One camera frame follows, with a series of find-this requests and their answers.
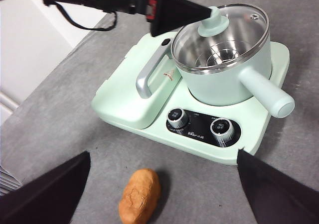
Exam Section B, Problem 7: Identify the mint green pot with handle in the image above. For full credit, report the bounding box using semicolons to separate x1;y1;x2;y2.
171;3;296;117

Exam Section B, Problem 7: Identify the silver curved cover handle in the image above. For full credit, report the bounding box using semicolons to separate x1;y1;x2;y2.
136;38;172;99

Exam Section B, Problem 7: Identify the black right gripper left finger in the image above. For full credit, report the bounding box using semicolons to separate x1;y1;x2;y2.
0;151;91;224

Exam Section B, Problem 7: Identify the silver control knob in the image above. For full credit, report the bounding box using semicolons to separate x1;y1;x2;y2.
210;118;235;141
166;108;189;129

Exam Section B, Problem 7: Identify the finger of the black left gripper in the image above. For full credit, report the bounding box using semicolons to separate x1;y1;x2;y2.
149;0;213;37

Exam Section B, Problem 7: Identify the brown potato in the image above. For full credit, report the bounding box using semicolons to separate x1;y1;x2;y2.
118;168;161;224

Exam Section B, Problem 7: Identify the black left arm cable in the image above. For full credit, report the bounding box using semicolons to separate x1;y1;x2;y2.
56;2;118;32

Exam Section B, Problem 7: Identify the mint green cooker base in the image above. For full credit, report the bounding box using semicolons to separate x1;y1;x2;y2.
91;33;291;166

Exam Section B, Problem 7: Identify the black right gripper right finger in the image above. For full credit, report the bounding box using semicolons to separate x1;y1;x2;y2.
236;149;319;224

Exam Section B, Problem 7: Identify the glass lid with green knob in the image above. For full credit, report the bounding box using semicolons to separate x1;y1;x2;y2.
171;2;270;69

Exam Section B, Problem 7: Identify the mint green hinged griddle cover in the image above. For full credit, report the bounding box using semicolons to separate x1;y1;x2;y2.
91;33;182;130

